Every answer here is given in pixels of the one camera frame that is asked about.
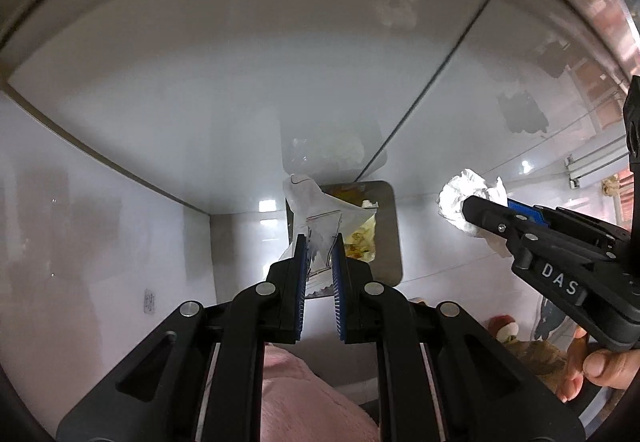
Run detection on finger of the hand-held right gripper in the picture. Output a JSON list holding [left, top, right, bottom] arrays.
[[507, 199, 629, 264], [462, 196, 593, 309]]

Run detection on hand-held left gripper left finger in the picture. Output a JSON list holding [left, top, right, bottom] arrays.
[[56, 233, 308, 442]]

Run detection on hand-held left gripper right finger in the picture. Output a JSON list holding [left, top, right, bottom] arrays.
[[331, 232, 586, 442]]

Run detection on gold foil wrapper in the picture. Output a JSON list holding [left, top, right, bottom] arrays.
[[345, 217, 377, 264]]

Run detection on clear zip bag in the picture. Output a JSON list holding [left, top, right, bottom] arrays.
[[284, 174, 351, 300]]

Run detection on white tissue paper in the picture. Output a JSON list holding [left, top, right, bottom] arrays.
[[437, 168, 516, 258]]

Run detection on trash bin opening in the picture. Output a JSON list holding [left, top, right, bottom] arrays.
[[285, 179, 403, 288]]

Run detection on person's right hand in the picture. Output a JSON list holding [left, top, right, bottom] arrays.
[[555, 326, 640, 404]]

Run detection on red white plush slipper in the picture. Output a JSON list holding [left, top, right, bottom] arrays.
[[484, 314, 521, 343]]

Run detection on person's pink pants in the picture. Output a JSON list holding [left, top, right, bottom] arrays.
[[262, 342, 381, 442]]

